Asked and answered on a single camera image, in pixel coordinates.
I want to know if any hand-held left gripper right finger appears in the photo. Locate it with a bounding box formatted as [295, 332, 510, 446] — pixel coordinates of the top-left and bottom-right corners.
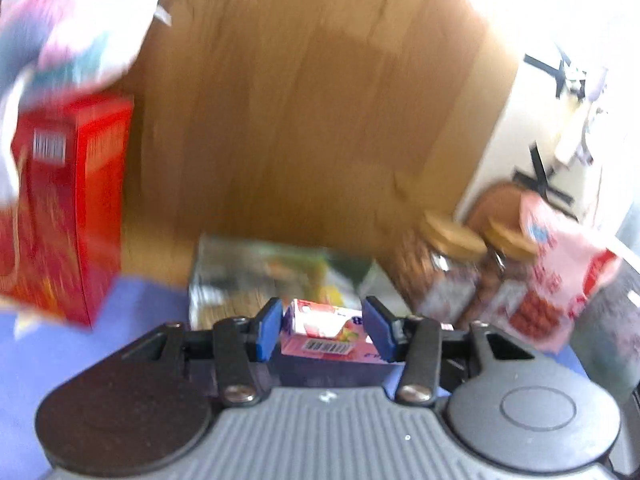
[361, 296, 546, 406]

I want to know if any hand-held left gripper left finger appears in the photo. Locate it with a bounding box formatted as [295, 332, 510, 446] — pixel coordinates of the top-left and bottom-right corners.
[120, 297, 284, 409]

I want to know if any pink drink carton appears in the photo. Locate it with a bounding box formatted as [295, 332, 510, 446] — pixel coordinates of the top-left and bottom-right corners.
[280, 298, 396, 365]

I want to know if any black printed box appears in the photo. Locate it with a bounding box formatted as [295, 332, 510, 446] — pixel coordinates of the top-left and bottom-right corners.
[189, 234, 386, 332]

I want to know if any nut jar with gold lid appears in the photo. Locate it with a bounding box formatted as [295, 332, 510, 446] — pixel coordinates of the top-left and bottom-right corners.
[412, 210, 489, 326]
[470, 217, 539, 331]

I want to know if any brown oven mitt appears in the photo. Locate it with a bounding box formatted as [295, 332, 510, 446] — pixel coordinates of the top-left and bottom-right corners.
[467, 180, 527, 241]

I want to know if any pink snack bag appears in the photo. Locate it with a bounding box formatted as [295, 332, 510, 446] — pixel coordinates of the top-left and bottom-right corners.
[505, 192, 624, 354]

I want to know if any blue printed blanket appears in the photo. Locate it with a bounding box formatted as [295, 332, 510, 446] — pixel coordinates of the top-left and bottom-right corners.
[0, 274, 640, 480]

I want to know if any red gift box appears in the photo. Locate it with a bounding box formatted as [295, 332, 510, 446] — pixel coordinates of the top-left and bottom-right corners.
[0, 94, 135, 331]

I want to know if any wood grain board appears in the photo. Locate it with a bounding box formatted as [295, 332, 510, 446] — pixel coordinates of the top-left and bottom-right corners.
[120, 0, 522, 306]

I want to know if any pink and blue plush toy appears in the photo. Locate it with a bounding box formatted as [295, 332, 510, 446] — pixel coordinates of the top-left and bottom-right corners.
[0, 0, 184, 206]

